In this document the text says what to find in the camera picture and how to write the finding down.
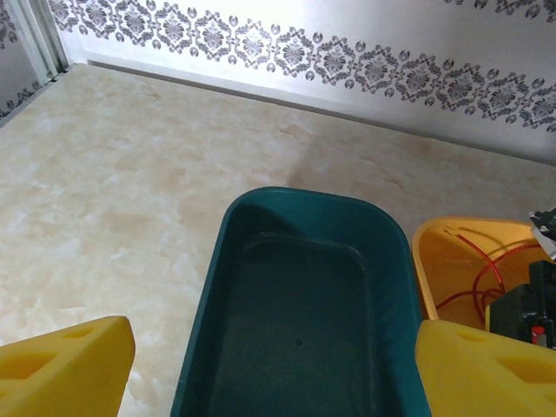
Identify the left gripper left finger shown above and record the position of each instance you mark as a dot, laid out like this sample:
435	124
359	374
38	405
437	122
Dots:
65	378

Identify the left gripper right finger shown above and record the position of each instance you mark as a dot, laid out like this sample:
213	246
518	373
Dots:
486	378

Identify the orange plastic bin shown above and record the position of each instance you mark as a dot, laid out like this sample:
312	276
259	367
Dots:
438	260

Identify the teal plastic bin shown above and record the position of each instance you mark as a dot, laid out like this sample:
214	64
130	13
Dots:
295	304

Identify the aluminium left side rail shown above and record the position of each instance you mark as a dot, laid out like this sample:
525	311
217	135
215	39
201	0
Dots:
26	102

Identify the aluminium back frame rail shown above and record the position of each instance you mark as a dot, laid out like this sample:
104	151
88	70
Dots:
304	100

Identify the aluminium left frame post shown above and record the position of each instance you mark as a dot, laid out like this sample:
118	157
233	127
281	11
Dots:
43	39

